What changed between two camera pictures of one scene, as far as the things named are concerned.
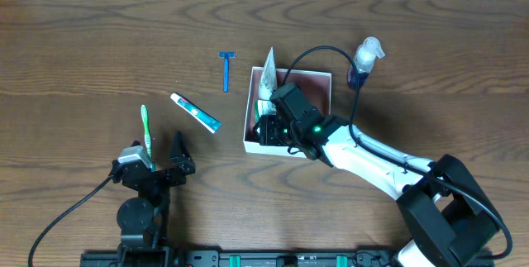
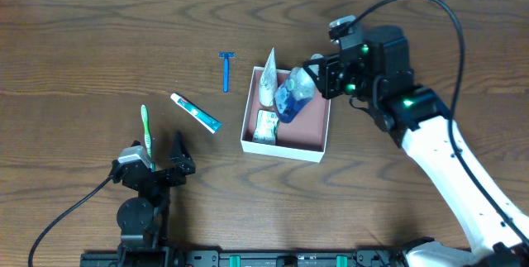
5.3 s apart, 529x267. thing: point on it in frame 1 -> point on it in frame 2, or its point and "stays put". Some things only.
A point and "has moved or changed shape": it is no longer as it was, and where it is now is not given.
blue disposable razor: (226, 55) stays put
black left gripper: (156, 176) stays put
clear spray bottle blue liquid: (366, 55) has moved or changed shape
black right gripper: (268, 131) -> (328, 77)
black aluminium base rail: (261, 258) stays put
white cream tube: (268, 82) stays put
